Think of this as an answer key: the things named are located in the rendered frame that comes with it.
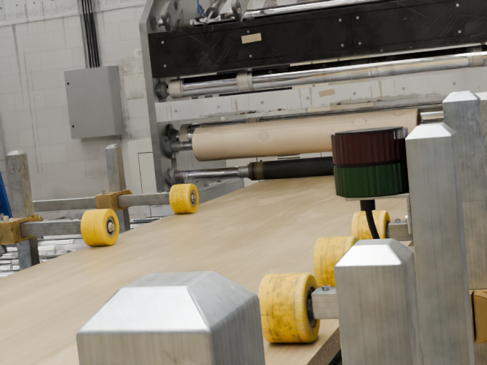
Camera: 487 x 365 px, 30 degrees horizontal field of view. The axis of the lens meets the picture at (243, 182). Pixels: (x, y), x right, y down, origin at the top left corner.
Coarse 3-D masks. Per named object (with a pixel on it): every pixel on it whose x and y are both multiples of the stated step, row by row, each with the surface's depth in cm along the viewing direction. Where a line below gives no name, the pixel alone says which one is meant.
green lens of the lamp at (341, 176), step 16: (336, 176) 70; (352, 176) 69; (368, 176) 68; (384, 176) 68; (400, 176) 69; (336, 192) 71; (352, 192) 69; (368, 192) 68; (384, 192) 68; (400, 192) 69
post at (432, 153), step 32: (416, 128) 69; (448, 128) 69; (416, 160) 68; (448, 160) 67; (416, 192) 68; (448, 192) 68; (416, 224) 69; (448, 224) 68; (416, 256) 69; (448, 256) 68; (448, 288) 68; (448, 320) 69; (448, 352) 69
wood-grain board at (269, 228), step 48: (240, 192) 288; (288, 192) 274; (144, 240) 201; (192, 240) 194; (240, 240) 187; (288, 240) 181; (0, 288) 159; (48, 288) 155; (96, 288) 150; (0, 336) 123; (48, 336) 120; (336, 336) 109
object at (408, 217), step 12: (348, 132) 70; (360, 132) 68; (372, 132) 68; (408, 192) 70; (360, 204) 71; (372, 204) 71; (408, 204) 69; (372, 216) 72; (408, 216) 69; (372, 228) 71
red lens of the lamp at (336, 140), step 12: (384, 132) 68; (396, 132) 68; (336, 144) 70; (348, 144) 69; (360, 144) 68; (372, 144) 68; (384, 144) 68; (396, 144) 68; (336, 156) 70; (348, 156) 69; (360, 156) 68; (372, 156) 68; (384, 156) 68; (396, 156) 68
